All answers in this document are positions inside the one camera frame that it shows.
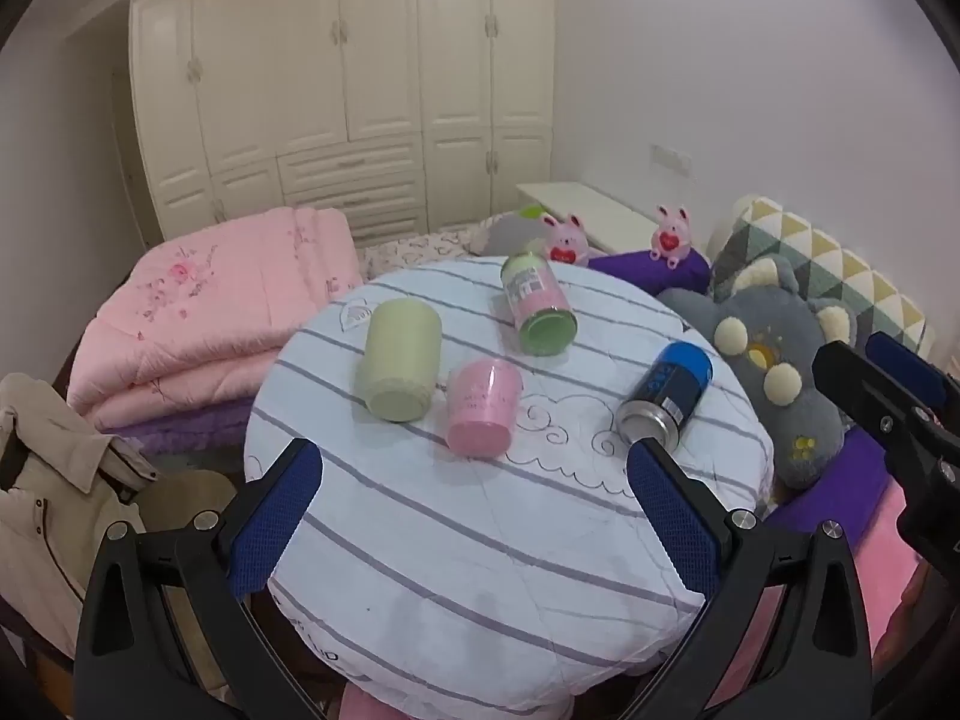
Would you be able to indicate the white wall socket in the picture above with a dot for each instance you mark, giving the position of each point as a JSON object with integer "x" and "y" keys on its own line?
{"x": 670, "y": 157}

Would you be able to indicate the cream wardrobe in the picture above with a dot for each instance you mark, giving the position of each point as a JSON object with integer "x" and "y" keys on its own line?
{"x": 300, "y": 52}

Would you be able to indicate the pink folded quilt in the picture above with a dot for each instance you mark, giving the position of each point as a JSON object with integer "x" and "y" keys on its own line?
{"x": 202, "y": 315}

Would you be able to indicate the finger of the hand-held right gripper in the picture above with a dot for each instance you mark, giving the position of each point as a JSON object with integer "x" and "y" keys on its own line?
{"x": 911, "y": 367}
{"x": 855, "y": 382}

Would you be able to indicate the grey cushion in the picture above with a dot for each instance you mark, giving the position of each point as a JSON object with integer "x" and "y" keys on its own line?
{"x": 504, "y": 234}

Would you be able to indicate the triangle patterned pillow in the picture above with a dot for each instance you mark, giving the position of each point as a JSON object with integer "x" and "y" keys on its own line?
{"x": 825, "y": 255}

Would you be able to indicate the white bedside cabinet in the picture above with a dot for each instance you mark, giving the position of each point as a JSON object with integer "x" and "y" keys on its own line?
{"x": 600, "y": 210}

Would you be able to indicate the pink plastic cup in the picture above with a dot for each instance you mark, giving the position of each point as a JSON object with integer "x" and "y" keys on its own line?
{"x": 484, "y": 409}

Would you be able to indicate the pink bunny plush toy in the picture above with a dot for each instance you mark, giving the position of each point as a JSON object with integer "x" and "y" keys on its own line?
{"x": 568, "y": 240}
{"x": 670, "y": 236}

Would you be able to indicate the pale green cup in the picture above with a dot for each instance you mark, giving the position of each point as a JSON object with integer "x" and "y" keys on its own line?
{"x": 397, "y": 360}

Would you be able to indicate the white striped table cloth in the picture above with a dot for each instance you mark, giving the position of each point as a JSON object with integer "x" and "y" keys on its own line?
{"x": 487, "y": 547}

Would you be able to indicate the blue and black spray can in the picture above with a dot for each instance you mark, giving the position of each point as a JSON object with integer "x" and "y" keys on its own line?
{"x": 666, "y": 390}

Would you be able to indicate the grey bear plush toy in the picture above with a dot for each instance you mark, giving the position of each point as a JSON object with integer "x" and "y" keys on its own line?
{"x": 750, "y": 315}

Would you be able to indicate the green labelled bottle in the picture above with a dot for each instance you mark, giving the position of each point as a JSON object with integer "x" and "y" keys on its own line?
{"x": 536, "y": 300}

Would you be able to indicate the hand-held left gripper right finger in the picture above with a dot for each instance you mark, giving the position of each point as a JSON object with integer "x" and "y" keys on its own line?
{"x": 675, "y": 529}

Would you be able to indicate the pink blanket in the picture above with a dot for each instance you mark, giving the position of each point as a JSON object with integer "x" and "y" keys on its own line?
{"x": 892, "y": 547}

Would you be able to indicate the purple cushion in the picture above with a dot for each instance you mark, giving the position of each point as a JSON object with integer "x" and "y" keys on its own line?
{"x": 675, "y": 276}

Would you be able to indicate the beige jacket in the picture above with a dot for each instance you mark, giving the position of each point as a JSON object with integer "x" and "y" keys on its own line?
{"x": 45, "y": 502}

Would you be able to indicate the purple fleece blanket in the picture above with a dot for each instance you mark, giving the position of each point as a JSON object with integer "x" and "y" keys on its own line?
{"x": 187, "y": 431}

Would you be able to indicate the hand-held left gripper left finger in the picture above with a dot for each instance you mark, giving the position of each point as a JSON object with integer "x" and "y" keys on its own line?
{"x": 271, "y": 529}

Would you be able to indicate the patterned bed sheet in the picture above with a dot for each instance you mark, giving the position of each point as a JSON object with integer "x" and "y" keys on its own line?
{"x": 420, "y": 247}

